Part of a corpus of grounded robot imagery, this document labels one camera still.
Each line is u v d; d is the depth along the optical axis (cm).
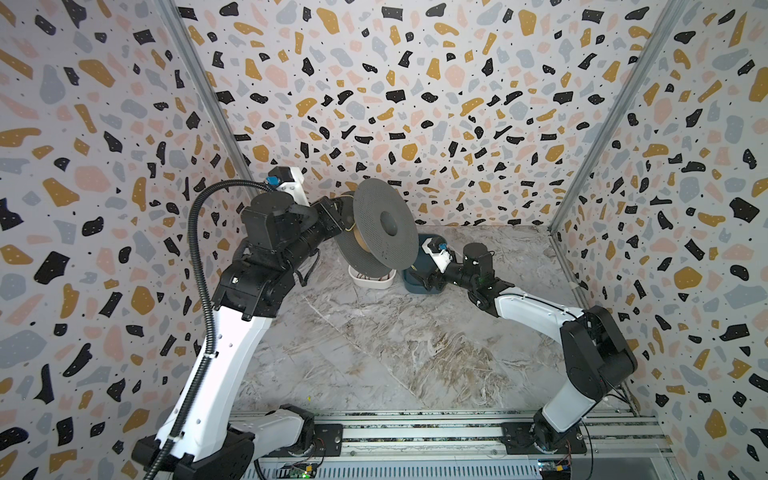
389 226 64
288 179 50
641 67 80
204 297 37
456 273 76
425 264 76
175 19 70
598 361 47
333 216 50
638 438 76
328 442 74
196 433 35
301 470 70
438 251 73
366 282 103
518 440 73
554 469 72
